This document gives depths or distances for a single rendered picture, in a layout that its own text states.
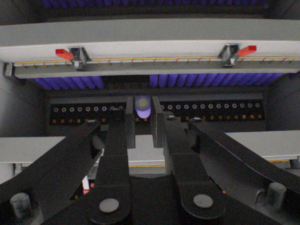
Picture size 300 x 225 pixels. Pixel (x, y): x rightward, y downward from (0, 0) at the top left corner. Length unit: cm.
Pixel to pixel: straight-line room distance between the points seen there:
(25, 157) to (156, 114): 30
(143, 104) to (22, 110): 35
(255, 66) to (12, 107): 49
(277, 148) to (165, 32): 28
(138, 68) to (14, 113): 28
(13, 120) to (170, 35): 35
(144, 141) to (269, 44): 28
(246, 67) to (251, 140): 14
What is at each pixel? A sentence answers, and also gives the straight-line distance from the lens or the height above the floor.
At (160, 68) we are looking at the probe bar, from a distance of 38.
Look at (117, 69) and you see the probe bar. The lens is 38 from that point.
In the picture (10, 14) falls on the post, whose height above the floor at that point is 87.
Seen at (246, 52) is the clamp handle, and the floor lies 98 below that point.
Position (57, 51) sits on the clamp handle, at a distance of 31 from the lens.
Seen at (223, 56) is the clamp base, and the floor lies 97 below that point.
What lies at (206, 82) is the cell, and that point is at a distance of 47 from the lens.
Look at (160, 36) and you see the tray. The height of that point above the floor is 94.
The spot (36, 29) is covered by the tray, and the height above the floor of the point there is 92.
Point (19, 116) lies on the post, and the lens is 50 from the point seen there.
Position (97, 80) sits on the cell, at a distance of 44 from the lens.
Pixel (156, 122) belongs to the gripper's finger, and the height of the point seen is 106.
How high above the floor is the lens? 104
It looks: 5 degrees up
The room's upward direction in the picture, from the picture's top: 179 degrees clockwise
